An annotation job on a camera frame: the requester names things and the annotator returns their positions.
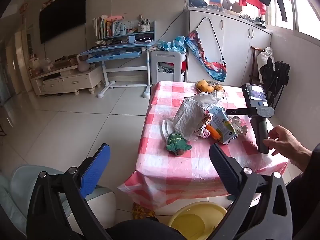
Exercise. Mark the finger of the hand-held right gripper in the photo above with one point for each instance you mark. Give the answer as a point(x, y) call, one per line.
point(236, 111)

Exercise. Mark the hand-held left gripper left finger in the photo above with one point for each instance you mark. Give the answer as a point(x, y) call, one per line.
point(96, 170)

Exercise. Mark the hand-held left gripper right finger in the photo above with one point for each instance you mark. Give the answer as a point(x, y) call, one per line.
point(225, 172)

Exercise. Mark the yellow plastic basin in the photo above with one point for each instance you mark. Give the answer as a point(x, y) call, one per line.
point(197, 220)

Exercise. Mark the white plastic wrapper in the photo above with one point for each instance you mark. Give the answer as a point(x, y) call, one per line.
point(166, 128)

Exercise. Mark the person's right forearm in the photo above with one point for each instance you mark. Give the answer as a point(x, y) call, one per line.
point(312, 162)

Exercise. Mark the person's right hand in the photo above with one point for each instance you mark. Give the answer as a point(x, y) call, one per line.
point(290, 142)

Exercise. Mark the crumpled speckled white wrapper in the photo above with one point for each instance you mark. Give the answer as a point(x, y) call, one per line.
point(238, 126)

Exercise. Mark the blue green drink carton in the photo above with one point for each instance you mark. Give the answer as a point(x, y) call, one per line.
point(222, 125)

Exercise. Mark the clear plastic tray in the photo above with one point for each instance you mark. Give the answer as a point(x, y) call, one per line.
point(218, 96)

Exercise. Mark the yellow mango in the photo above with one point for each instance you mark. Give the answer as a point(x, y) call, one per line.
point(201, 83)
point(218, 87)
point(208, 88)

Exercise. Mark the small orange vegetable piece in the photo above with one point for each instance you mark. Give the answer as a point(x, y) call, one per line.
point(213, 131)

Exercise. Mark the metal fruit dish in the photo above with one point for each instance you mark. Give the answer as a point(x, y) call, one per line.
point(217, 83)

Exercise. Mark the colourful snack wrapper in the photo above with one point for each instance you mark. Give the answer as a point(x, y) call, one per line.
point(203, 133)

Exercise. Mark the white plastic bag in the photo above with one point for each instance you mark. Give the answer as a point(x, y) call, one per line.
point(187, 115)

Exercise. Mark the red checked tablecloth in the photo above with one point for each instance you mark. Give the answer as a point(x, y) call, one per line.
point(175, 170)

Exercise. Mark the black jacket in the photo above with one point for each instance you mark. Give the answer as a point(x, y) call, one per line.
point(275, 75)

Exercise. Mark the green plush toy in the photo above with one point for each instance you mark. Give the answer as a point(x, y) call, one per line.
point(177, 142)

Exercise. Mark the white sack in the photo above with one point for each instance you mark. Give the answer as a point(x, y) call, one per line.
point(265, 57)

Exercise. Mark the white low cabinet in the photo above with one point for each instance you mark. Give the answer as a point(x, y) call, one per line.
point(235, 45)

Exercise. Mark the colourful printed bag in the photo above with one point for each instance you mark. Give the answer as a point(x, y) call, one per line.
point(200, 52)

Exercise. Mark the person's black pants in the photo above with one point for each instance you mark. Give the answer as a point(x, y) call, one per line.
point(145, 231)

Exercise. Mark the pale green chair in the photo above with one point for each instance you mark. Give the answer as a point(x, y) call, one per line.
point(15, 192)

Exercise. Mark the white plastic storage stool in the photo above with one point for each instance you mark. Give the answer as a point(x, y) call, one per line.
point(166, 60)

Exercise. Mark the blue plastic bag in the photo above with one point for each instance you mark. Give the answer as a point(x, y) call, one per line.
point(172, 45)

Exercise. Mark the grey sneakers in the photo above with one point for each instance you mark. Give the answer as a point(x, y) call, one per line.
point(255, 20)

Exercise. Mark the cream television cabinet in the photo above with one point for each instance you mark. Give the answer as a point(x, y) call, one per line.
point(70, 80)

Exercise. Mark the pink kettlebell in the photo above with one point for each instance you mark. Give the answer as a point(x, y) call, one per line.
point(83, 65)

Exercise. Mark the dark shoes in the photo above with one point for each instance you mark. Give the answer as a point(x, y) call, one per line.
point(197, 3)

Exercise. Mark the clear plastic bags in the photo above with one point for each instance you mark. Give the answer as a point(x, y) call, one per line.
point(42, 65)

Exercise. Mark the blue study desk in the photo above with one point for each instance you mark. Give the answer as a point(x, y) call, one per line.
point(117, 52)

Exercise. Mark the white pen holder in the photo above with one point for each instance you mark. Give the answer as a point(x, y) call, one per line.
point(144, 27)

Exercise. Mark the row of books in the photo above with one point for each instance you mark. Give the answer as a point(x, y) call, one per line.
point(105, 28)

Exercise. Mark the pink plush toy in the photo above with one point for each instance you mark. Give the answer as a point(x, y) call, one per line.
point(115, 18)

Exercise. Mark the black wall television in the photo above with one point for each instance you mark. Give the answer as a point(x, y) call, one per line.
point(62, 15)

